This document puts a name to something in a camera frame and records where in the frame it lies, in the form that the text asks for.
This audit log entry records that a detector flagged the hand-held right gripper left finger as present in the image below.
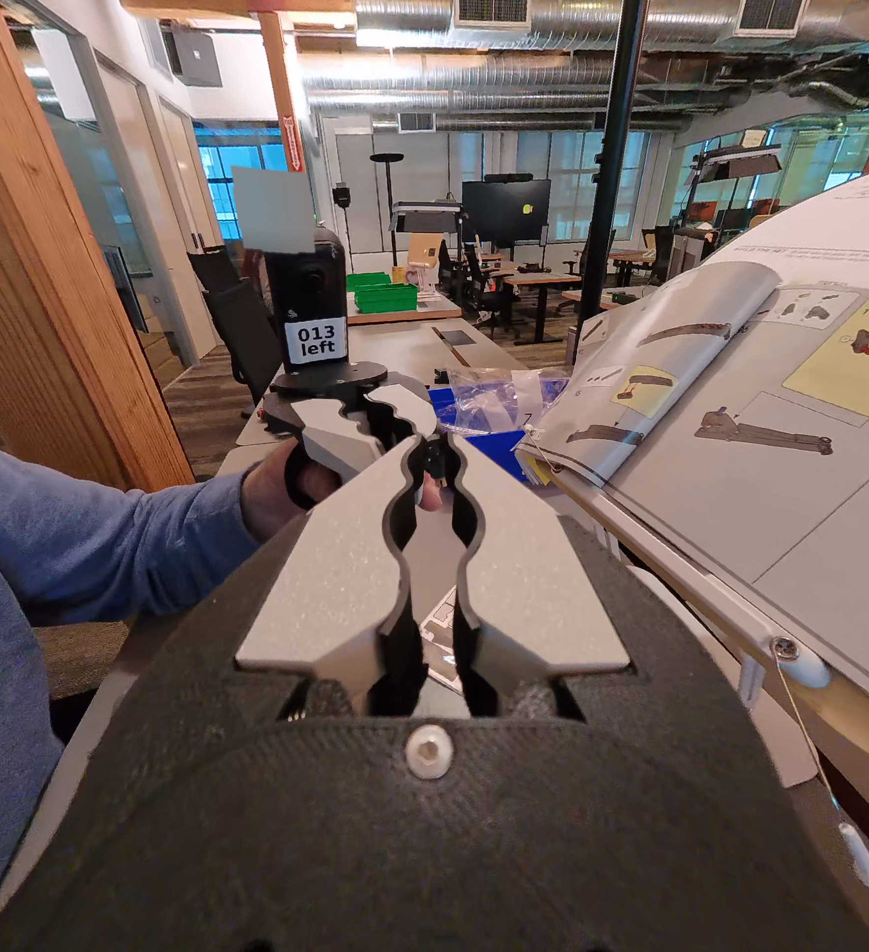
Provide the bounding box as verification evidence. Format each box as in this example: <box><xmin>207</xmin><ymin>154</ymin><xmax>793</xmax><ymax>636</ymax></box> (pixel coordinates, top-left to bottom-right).
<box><xmin>233</xmin><ymin>435</ymin><xmax>426</xmax><ymax>718</ymax></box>

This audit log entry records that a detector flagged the lego sticker sheet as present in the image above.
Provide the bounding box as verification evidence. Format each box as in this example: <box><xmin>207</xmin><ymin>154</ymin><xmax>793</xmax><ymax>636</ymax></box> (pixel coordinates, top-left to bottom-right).
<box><xmin>419</xmin><ymin>586</ymin><xmax>465</xmax><ymax>696</ymax></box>

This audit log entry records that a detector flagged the orange support column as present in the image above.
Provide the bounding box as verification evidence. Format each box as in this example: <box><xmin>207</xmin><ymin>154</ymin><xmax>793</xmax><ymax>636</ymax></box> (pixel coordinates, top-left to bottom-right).
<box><xmin>258</xmin><ymin>11</ymin><xmax>309</xmax><ymax>176</ymax></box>

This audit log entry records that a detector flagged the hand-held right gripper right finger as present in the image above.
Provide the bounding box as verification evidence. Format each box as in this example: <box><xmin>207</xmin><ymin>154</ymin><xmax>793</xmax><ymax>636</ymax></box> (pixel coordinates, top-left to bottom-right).
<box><xmin>443</xmin><ymin>433</ymin><xmax>634</xmax><ymax>718</ymax></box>

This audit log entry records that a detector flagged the black office chair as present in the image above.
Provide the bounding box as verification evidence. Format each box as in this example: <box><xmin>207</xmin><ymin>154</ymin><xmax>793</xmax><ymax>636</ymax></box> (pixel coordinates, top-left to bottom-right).
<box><xmin>464</xmin><ymin>241</ymin><xmax>513</xmax><ymax>332</ymax></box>
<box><xmin>187</xmin><ymin>244</ymin><xmax>281</xmax><ymax>406</ymax></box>

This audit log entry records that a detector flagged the black monitor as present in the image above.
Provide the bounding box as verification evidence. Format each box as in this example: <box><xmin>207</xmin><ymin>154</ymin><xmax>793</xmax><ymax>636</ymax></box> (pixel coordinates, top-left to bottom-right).
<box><xmin>462</xmin><ymin>178</ymin><xmax>553</xmax><ymax>244</ymax></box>

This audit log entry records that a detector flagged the tan cardboard board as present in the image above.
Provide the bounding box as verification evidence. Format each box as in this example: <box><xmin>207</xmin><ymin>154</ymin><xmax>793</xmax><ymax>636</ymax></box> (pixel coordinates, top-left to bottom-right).
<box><xmin>406</xmin><ymin>233</ymin><xmax>441</xmax><ymax>287</ymax></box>

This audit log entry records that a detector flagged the white book stand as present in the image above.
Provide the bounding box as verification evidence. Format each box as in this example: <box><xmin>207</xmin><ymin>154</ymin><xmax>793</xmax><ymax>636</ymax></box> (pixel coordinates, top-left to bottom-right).
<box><xmin>549</xmin><ymin>469</ymin><xmax>869</xmax><ymax>893</ymax></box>

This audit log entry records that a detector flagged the black floor lamp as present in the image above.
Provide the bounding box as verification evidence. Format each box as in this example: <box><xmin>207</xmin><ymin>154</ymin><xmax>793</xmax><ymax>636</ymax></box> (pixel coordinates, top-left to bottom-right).
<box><xmin>369</xmin><ymin>152</ymin><xmax>406</xmax><ymax>278</ymax></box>

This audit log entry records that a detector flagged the person's left hand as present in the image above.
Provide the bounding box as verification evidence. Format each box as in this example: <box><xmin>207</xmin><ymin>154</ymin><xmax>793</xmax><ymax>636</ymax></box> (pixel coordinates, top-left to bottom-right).
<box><xmin>239</xmin><ymin>439</ymin><xmax>444</xmax><ymax>544</ymax></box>

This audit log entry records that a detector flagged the person's left forearm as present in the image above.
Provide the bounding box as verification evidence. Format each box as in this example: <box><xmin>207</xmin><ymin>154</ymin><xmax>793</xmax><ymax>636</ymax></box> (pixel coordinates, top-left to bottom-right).
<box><xmin>0</xmin><ymin>435</ymin><xmax>260</xmax><ymax>626</ymax></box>

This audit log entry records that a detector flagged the wooden desk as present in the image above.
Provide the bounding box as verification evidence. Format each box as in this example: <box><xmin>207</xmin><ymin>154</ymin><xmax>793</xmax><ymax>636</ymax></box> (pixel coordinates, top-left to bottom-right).
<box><xmin>501</xmin><ymin>271</ymin><xmax>584</xmax><ymax>347</ymax></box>

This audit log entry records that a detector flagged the lego instruction booklet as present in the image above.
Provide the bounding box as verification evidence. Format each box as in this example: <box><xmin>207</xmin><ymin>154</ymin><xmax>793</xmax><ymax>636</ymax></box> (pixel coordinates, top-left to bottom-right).
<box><xmin>516</xmin><ymin>158</ymin><xmax>869</xmax><ymax>704</ymax></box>

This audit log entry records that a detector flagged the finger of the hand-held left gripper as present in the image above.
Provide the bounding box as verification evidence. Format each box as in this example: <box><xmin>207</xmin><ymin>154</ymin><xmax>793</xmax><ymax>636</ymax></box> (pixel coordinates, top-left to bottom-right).
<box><xmin>289</xmin><ymin>398</ymin><xmax>389</xmax><ymax>486</ymax></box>
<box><xmin>363</xmin><ymin>385</ymin><xmax>441</xmax><ymax>447</ymax></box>

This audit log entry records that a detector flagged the black pole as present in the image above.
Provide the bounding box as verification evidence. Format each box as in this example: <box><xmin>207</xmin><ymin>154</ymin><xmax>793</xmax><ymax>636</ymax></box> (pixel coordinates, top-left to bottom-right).
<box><xmin>574</xmin><ymin>0</ymin><xmax>647</xmax><ymax>345</ymax></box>

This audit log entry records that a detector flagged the blue plastic bin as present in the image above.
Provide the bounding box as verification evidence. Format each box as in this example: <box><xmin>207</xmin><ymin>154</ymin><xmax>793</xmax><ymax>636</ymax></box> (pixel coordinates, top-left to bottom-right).
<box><xmin>427</xmin><ymin>383</ymin><xmax>550</xmax><ymax>488</ymax></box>

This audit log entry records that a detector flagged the overhead studio light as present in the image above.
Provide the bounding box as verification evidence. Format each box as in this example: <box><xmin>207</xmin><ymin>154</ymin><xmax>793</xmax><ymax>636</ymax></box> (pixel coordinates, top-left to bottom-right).
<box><xmin>392</xmin><ymin>199</ymin><xmax>463</xmax><ymax>233</ymax></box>
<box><xmin>691</xmin><ymin>145</ymin><xmax>783</xmax><ymax>187</ymax></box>

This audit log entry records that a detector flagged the black wall speaker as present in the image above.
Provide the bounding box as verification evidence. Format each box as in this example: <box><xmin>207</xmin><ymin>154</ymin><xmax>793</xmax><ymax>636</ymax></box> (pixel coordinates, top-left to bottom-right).
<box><xmin>161</xmin><ymin>26</ymin><xmax>223</xmax><ymax>89</ymax></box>

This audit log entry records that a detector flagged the wooden pillar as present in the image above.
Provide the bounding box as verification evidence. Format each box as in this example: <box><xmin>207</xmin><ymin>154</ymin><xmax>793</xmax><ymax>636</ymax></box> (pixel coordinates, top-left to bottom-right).
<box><xmin>0</xmin><ymin>0</ymin><xmax>197</xmax><ymax>492</ymax></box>

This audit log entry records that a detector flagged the clear plastic bag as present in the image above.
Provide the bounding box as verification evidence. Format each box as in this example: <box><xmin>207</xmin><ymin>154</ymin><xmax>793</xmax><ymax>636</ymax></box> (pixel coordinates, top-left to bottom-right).
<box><xmin>445</xmin><ymin>363</ymin><xmax>580</xmax><ymax>440</ymax></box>

